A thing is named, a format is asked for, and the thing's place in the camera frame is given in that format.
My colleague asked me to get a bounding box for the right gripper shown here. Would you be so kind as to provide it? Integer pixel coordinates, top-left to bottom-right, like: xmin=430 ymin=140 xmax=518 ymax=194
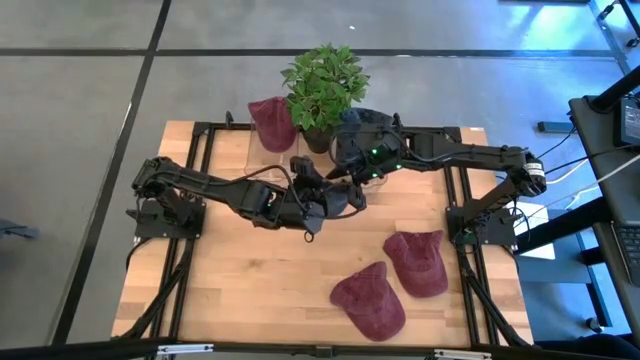
xmin=325 ymin=128 xmax=404 ymax=182

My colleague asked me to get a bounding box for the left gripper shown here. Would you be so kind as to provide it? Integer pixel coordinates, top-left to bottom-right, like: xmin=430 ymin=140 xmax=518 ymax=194
xmin=273 ymin=172 xmax=368 ymax=229

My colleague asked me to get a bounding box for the blue denim cap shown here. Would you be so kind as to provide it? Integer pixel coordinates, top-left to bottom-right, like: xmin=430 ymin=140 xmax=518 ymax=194
xmin=302 ymin=182 xmax=369 ymax=237
xmin=338 ymin=106 xmax=397 ymax=132

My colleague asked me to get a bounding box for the maroon cap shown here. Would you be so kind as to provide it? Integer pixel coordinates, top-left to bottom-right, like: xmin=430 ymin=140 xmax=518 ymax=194
xmin=328 ymin=260 xmax=407 ymax=343
xmin=247 ymin=96 xmax=299 ymax=154
xmin=382 ymin=229 xmax=450 ymax=300

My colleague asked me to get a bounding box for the black plant pot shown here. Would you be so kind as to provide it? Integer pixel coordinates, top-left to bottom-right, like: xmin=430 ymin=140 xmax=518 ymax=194
xmin=301 ymin=124 xmax=335 ymax=155

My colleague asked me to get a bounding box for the green leafy plant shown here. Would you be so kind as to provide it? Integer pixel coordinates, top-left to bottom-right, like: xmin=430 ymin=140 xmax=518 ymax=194
xmin=279 ymin=42 xmax=372 ymax=132

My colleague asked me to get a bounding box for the blue floor bar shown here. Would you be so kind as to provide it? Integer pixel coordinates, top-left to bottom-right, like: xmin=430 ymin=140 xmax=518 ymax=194
xmin=537 ymin=121 xmax=575 ymax=134

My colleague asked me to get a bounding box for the dark grey side table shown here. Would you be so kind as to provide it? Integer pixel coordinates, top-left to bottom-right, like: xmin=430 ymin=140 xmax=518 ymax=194
xmin=514 ymin=64 xmax=640 ymax=346

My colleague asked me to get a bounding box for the laptop computer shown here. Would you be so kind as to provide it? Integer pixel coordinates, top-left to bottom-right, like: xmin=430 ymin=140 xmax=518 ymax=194
xmin=610 ymin=219 xmax=640 ymax=289

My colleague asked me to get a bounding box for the small display screen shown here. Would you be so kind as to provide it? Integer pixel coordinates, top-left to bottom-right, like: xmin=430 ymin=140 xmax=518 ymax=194
xmin=619 ymin=97 xmax=640 ymax=147

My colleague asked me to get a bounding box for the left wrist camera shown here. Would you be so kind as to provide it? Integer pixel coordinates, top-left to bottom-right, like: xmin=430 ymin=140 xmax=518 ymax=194
xmin=289 ymin=155 xmax=315 ymax=177

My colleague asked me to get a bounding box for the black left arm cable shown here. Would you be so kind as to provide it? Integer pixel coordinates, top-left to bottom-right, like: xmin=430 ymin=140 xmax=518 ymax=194
xmin=207 ymin=163 xmax=301 ymax=214

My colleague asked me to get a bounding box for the black aluminium table frame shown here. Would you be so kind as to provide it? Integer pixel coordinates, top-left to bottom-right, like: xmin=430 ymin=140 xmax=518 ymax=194
xmin=0 ymin=110 xmax=640 ymax=360

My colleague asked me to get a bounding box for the silver metal bracket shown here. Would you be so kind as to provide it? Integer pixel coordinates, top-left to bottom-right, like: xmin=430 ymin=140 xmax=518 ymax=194
xmin=433 ymin=349 xmax=494 ymax=360
xmin=157 ymin=343 xmax=215 ymax=357

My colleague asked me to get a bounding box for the white cable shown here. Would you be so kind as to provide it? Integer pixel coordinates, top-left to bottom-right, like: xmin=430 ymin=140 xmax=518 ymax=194
xmin=544 ymin=153 xmax=640 ymax=187

